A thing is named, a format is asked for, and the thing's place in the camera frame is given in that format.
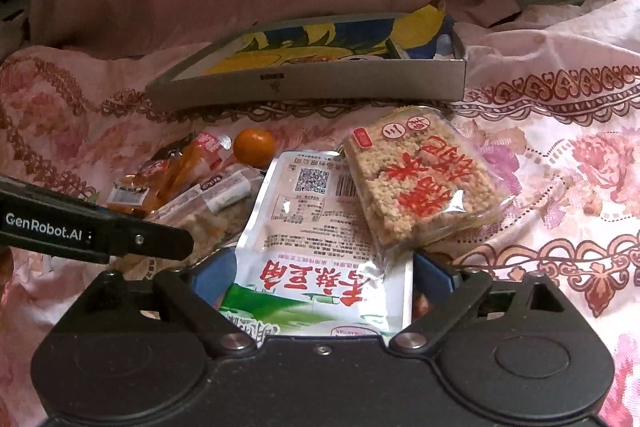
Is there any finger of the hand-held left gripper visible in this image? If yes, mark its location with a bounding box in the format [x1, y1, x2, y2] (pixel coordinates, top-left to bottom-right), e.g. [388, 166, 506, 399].
[136, 219, 195, 262]

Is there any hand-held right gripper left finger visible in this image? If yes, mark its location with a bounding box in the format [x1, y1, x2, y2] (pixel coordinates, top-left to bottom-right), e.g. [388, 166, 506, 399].
[82, 252, 257, 358]

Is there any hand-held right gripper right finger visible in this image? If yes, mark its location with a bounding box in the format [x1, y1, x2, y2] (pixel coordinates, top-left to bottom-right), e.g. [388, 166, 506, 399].
[389, 251, 572, 356]

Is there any clear beige snack packet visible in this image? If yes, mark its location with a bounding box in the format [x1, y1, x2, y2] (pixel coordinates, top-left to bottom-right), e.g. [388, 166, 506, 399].
[142, 187, 253, 260]

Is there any orange sausage packet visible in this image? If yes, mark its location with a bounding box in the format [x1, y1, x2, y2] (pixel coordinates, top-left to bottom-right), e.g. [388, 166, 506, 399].
[172, 131, 235, 195]
[106, 157, 182, 215]

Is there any small white snack packet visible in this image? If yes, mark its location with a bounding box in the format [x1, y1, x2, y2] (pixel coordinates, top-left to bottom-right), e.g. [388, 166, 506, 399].
[199, 171, 252, 214]

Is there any puffed rice cake packet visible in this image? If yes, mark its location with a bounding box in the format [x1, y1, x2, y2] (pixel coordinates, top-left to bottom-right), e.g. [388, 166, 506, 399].
[340, 106, 517, 254]

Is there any white snack pouch green print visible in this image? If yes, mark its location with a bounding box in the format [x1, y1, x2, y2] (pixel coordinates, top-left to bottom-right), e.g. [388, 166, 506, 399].
[219, 150, 417, 339]

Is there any mandarin orange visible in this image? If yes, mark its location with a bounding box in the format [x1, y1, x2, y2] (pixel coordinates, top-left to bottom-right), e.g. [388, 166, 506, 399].
[233, 128, 277, 169]

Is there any grey box with cartoon lining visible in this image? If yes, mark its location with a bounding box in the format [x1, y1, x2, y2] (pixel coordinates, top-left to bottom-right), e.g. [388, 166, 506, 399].
[144, 4, 469, 114]

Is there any floral pink bed sheet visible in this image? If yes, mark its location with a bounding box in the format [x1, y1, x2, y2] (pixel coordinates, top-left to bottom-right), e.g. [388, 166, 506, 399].
[0, 0, 640, 427]

